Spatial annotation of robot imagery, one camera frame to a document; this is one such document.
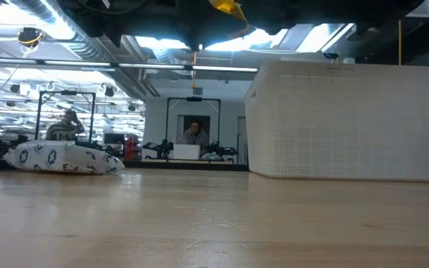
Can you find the white packet with dark print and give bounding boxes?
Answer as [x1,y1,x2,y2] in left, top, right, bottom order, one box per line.
[3,139,126,175]

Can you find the black ceiling lamp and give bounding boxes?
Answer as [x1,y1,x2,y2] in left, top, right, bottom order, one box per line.
[16,27,45,48]

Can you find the red storage rack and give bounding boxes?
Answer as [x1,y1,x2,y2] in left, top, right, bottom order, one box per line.
[124,135,142,162]

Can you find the person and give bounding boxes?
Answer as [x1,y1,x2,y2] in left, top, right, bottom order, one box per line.
[179,119,211,157]
[45,108,86,141]

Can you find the silver ventilation duct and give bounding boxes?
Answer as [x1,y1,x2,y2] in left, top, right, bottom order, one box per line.
[11,0,162,98]

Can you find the black aluminium table frame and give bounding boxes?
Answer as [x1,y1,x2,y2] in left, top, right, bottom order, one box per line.
[0,156,251,173]

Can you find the black gantry frame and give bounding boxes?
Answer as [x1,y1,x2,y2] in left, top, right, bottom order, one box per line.
[165,96,222,161]
[34,89,97,141]

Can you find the yellow tag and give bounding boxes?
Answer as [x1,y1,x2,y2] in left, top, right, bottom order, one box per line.
[209,0,248,22]

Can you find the hanging orange cord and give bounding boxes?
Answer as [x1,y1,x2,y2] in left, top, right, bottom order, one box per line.
[191,51,199,89]

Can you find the long ceiling light bar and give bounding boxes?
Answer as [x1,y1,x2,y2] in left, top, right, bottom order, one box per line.
[0,57,259,74]

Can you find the white perforated plastic basket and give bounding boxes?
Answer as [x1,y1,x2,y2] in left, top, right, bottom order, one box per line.
[244,60,429,183]

